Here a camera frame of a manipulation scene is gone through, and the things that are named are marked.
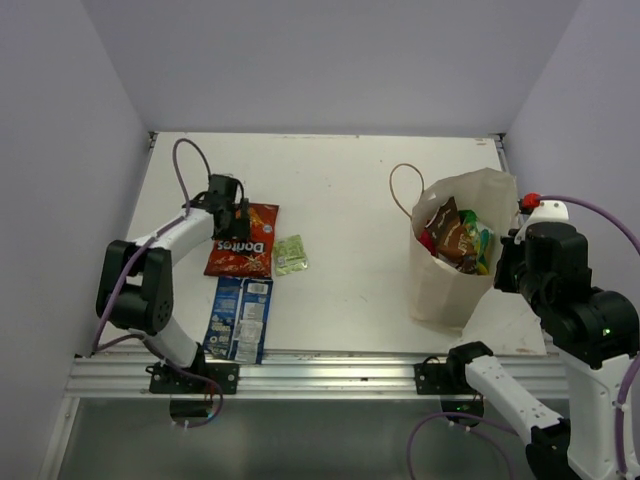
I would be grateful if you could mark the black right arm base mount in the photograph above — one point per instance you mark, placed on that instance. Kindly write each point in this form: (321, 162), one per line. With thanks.
(435, 377)

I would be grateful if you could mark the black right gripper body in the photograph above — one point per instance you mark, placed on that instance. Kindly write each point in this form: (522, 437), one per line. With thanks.
(511, 273)

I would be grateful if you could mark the blue cookie packet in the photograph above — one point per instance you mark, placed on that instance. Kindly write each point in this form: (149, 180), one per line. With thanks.
(238, 321)

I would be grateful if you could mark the small light green packet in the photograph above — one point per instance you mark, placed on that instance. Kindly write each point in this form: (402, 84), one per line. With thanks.
(289, 255)

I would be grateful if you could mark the brown Kettle chips bag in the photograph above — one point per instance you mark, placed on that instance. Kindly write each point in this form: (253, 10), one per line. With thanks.
(452, 242)

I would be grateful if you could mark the green snack bag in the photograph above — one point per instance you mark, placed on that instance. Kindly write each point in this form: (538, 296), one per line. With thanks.
(482, 239)

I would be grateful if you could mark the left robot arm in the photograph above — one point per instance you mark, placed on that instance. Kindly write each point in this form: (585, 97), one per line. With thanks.
(136, 290)

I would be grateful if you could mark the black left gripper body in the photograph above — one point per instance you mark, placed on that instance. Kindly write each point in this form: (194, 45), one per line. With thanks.
(228, 233)

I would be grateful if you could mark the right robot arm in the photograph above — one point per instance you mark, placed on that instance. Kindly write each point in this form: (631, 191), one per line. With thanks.
(597, 335)

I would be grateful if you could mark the pink snack bag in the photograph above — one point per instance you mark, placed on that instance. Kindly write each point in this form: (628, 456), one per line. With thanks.
(426, 240)

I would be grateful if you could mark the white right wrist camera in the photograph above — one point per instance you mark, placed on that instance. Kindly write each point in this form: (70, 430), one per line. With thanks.
(536, 210)

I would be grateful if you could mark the aluminium table frame rail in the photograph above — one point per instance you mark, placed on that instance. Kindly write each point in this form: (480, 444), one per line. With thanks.
(327, 343)

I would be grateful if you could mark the white paper bag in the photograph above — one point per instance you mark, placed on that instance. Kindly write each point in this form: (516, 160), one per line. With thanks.
(439, 294)

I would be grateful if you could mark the red Doritos chip bag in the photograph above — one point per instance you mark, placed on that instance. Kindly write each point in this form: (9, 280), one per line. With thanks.
(250, 258)

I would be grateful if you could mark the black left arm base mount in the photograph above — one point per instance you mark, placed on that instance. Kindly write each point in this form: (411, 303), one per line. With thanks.
(167, 380)

